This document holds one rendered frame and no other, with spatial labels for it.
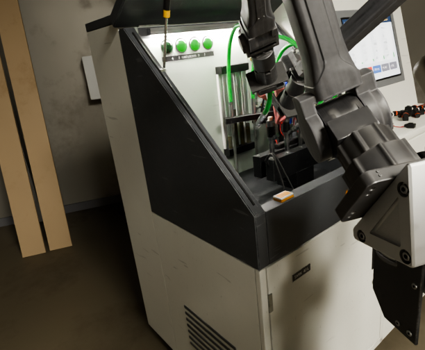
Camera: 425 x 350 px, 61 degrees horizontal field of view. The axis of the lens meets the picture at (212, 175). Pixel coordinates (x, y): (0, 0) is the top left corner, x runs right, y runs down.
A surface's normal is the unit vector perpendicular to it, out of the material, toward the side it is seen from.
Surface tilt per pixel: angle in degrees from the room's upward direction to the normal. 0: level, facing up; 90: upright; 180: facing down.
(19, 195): 77
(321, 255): 90
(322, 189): 90
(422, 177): 82
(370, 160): 56
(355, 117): 42
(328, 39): 89
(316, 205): 90
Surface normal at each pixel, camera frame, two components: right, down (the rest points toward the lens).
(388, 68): 0.57, -0.04
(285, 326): 0.62, 0.19
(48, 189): 0.24, 0.07
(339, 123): -0.27, -0.47
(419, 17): 0.28, 0.29
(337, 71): 0.04, 0.30
